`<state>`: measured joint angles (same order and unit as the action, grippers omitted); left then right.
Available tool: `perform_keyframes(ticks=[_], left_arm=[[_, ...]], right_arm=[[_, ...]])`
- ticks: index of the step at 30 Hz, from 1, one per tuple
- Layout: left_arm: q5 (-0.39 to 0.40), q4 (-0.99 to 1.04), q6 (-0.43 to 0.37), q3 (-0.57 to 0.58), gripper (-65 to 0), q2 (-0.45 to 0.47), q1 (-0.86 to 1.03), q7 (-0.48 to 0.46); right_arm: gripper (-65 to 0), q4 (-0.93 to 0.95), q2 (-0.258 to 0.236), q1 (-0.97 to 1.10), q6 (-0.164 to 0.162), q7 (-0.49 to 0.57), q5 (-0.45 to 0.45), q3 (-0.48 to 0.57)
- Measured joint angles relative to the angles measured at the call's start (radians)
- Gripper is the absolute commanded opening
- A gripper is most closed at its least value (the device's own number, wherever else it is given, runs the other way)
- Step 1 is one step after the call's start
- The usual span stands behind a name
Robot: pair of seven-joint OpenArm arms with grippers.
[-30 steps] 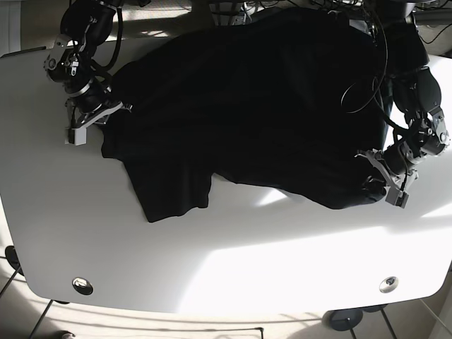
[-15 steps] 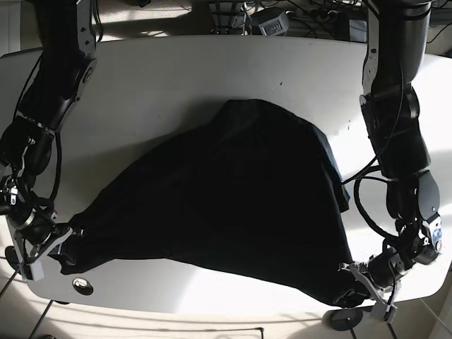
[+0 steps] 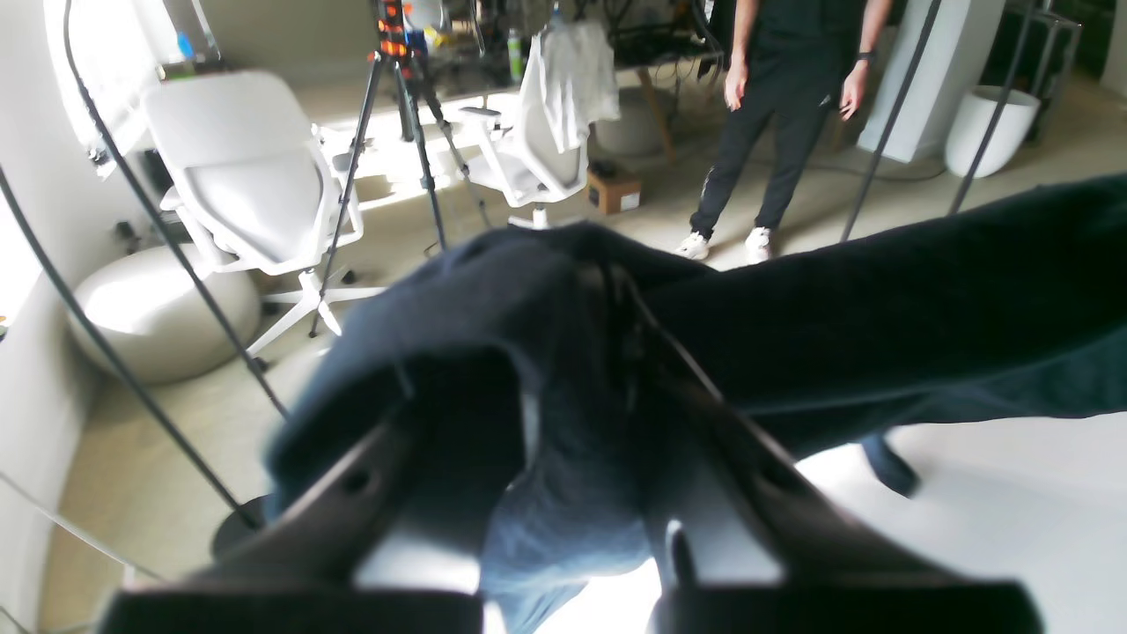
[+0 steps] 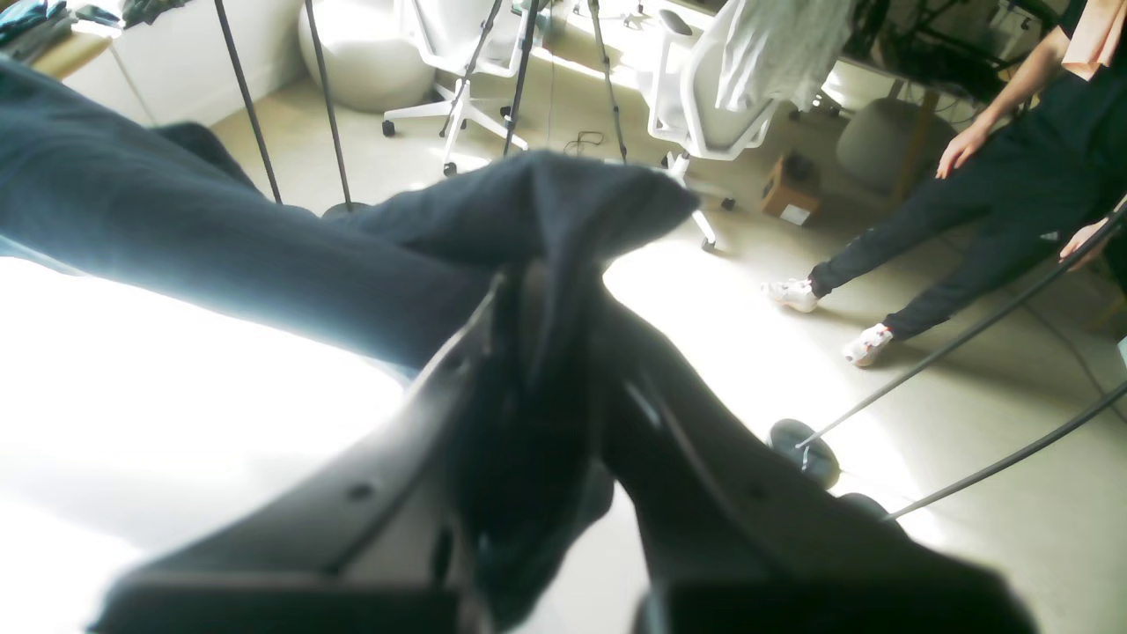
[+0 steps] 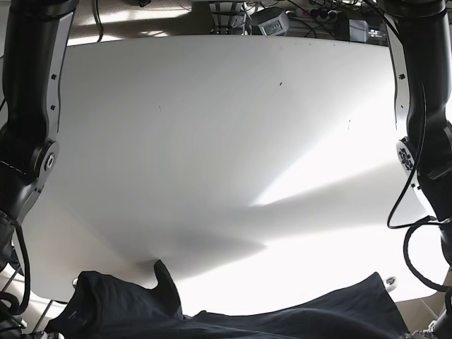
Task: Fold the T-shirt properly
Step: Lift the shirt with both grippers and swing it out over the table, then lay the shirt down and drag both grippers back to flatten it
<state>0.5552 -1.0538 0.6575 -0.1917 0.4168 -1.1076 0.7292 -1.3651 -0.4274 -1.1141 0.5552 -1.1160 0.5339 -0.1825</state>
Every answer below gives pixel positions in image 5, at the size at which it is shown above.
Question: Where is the black T-shirt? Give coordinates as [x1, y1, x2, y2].
[44, 258, 412, 339]

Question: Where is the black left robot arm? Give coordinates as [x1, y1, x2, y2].
[375, 1, 451, 338]

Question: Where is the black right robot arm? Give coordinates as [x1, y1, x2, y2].
[1, 1, 78, 338]

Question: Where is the grey multi-socket box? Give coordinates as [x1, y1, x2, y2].
[257, 7, 290, 37]

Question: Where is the grey power adapter box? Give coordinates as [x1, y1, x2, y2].
[349, 19, 369, 43]

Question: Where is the right silver table grommet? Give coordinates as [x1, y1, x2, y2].
[383, 276, 398, 293]

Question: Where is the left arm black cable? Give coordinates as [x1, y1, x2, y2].
[386, 13, 452, 292]

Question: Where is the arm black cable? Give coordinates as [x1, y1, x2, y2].
[0, 211, 32, 319]
[386, 13, 452, 292]

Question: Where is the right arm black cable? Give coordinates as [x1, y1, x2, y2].
[0, 211, 32, 319]

